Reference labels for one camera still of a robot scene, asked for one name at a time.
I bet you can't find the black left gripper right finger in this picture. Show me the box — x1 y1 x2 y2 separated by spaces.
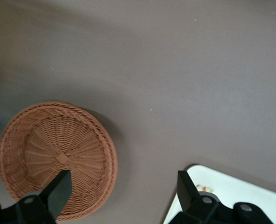
169 170 273 224

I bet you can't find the beige rectangular tray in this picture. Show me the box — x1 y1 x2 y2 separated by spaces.
162 164 276 224

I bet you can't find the round brown wicker basket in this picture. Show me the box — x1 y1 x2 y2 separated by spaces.
0 101 118 222

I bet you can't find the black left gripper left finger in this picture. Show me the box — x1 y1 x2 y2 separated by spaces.
0 169 73 224

